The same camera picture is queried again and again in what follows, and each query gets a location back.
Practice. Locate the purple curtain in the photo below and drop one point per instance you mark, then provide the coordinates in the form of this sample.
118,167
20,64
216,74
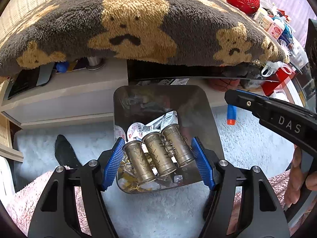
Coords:
300,12

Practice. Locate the woven bamboo folding screen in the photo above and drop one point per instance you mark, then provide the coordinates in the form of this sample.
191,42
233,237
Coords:
22,7

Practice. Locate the brown teddy bear blanket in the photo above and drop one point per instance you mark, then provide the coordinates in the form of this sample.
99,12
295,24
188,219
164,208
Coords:
189,32

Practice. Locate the brass triple cylinder ornament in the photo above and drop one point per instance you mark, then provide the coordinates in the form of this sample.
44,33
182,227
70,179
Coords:
158,154

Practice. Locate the silver foil wrapper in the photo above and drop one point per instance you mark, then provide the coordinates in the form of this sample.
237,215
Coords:
158,124

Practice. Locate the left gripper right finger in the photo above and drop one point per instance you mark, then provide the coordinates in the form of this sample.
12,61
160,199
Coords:
261,214

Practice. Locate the clear plastic container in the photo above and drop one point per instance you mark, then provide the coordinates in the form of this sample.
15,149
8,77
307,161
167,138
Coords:
298,55

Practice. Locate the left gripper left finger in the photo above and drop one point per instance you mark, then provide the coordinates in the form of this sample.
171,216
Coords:
55,214

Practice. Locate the orange basketball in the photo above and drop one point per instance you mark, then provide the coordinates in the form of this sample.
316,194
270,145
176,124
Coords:
223,85

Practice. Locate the white pink powder bottle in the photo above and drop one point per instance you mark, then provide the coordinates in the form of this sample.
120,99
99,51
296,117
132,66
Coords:
275,30

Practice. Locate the blue orange foam dart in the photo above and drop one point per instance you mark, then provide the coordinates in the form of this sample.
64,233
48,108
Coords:
231,114

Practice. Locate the blue snack bag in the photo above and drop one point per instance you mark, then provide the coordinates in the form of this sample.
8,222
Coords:
287,35

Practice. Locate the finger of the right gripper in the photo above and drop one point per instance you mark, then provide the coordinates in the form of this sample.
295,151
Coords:
256,104

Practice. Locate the person right hand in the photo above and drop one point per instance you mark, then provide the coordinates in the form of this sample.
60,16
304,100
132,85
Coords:
297,179

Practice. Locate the yellow foil snack wrapper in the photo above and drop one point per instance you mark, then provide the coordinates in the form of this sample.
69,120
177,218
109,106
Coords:
126,178

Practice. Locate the black trash bin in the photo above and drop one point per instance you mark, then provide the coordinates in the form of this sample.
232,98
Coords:
141,110

